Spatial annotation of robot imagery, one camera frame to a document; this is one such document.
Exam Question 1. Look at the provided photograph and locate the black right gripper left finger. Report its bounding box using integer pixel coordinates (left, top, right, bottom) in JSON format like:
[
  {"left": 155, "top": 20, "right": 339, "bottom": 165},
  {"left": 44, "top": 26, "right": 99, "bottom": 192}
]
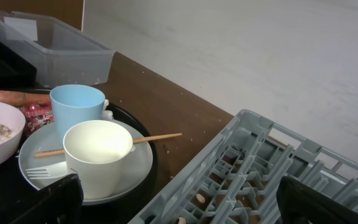
[{"left": 10, "top": 174, "right": 84, "bottom": 223}]

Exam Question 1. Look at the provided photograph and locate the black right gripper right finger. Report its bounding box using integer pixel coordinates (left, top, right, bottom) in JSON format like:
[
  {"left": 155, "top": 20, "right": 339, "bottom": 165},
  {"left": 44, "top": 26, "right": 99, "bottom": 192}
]
[{"left": 276, "top": 177, "right": 358, "bottom": 224}]

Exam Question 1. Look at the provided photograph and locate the white plastic fork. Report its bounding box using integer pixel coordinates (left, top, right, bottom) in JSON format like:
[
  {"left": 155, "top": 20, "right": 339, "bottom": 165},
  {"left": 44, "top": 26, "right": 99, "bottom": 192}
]
[{"left": 25, "top": 161, "right": 68, "bottom": 180}]

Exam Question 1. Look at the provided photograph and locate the wooden chopstick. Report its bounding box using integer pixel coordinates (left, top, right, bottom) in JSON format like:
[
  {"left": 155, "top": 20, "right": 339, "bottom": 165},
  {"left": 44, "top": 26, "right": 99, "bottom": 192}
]
[{"left": 34, "top": 133, "right": 182, "bottom": 158}]

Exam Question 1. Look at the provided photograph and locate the white cup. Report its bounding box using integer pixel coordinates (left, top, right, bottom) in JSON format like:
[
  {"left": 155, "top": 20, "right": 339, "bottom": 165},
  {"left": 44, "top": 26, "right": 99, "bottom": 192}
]
[{"left": 63, "top": 120, "right": 135, "bottom": 200}]

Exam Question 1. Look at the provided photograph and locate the grey plate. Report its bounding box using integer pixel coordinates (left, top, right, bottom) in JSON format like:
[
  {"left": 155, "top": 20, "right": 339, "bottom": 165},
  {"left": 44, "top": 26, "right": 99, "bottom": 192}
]
[{"left": 18, "top": 123, "right": 157, "bottom": 206}]

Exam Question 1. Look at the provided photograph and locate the red snack wrapper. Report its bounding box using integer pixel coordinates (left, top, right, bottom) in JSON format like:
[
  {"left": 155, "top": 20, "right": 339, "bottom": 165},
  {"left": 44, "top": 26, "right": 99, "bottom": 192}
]
[{"left": 19, "top": 102, "right": 54, "bottom": 137}]

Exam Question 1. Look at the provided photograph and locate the light blue cup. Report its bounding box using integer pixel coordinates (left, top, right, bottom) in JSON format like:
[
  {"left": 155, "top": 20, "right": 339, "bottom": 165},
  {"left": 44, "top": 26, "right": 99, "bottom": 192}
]
[{"left": 50, "top": 85, "right": 106, "bottom": 143}]

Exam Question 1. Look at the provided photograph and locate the orange carrot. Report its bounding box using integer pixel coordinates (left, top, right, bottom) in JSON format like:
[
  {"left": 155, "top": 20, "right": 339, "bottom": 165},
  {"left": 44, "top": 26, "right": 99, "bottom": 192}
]
[{"left": 0, "top": 90, "right": 51, "bottom": 108}]

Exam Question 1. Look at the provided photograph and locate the grey dishwasher rack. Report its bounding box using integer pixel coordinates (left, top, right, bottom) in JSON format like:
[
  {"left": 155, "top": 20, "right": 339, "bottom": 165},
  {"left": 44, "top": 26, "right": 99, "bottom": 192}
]
[{"left": 132, "top": 110, "right": 358, "bottom": 223}]

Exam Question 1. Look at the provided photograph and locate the round black tray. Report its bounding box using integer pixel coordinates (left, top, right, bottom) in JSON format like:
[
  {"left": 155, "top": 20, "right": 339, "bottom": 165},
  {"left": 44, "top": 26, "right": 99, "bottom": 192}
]
[{"left": 0, "top": 88, "right": 159, "bottom": 224}]

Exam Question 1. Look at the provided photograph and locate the clear plastic bin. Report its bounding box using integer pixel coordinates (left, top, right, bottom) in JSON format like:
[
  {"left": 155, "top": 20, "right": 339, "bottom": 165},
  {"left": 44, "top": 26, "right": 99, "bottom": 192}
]
[{"left": 0, "top": 11, "right": 115, "bottom": 88}]

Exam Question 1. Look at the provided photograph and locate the black bin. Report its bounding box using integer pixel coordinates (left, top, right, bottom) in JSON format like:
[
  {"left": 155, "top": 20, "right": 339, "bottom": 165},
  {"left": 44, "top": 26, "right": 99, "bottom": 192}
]
[{"left": 0, "top": 42, "right": 37, "bottom": 88}]

